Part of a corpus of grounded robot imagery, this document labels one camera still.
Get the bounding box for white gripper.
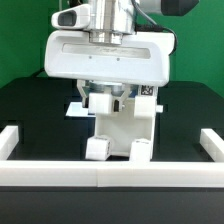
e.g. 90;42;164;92
45;30;174;112

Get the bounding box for white chair back piece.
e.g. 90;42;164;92
88;86;158;118

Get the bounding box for white chair seat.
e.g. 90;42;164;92
95;101;155;157

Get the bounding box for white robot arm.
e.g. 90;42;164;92
45;0;199;114

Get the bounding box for white sheet with tags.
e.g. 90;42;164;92
66;102;94;117

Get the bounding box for white U-shaped fence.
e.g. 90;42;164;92
0;126;224;188

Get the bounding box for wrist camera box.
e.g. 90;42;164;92
51;4;90;30

